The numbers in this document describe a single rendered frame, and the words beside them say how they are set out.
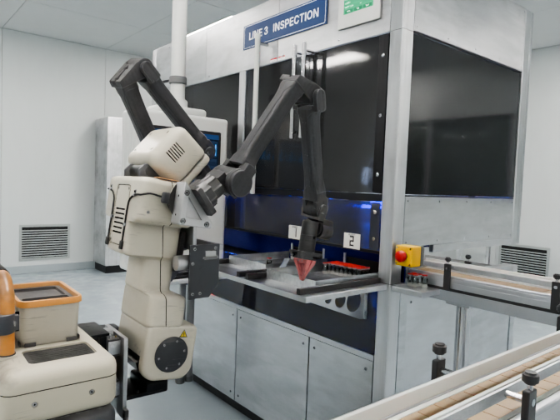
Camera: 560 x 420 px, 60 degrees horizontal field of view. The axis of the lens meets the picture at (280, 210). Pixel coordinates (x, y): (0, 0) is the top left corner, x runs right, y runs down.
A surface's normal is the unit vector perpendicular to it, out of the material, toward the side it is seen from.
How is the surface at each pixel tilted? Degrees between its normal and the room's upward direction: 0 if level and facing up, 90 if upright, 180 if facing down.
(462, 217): 90
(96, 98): 90
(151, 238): 90
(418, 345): 90
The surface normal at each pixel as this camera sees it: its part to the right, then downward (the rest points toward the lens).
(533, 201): -0.77, 0.00
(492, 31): 0.63, 0.07
